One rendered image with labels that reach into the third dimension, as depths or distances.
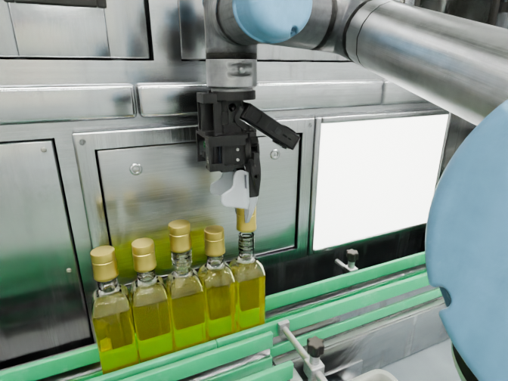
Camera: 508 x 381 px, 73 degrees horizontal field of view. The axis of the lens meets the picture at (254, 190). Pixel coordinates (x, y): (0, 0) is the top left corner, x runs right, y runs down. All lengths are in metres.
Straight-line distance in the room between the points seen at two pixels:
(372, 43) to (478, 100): 0.14
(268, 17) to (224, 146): 0.20
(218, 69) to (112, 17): 0.24
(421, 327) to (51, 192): 0.86
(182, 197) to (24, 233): 0.28
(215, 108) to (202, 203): 0.25
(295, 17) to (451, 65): 0.16
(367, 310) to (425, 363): 0.24
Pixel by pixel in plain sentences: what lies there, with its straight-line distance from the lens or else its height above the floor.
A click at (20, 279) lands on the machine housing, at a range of 0.78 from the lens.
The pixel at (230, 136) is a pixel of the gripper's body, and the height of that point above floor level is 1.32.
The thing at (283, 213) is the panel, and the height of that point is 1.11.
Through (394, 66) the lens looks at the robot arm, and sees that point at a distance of 0.39.
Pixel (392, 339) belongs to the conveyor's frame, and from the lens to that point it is 0.92.
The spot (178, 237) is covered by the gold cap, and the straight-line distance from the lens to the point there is 0.56.
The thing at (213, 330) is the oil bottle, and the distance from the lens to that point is 0.67.
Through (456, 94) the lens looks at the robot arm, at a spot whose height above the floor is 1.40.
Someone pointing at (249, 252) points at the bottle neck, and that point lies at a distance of 0.62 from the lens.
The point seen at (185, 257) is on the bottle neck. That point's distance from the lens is 0.58.
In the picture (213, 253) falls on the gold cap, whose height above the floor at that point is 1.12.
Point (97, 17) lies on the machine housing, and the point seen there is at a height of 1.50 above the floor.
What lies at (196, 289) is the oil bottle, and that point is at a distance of 0.60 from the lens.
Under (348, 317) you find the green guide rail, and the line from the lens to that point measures 0.81.
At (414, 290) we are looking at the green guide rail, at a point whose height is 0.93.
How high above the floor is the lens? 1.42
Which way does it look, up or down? 19 degrees down
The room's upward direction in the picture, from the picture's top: straight up
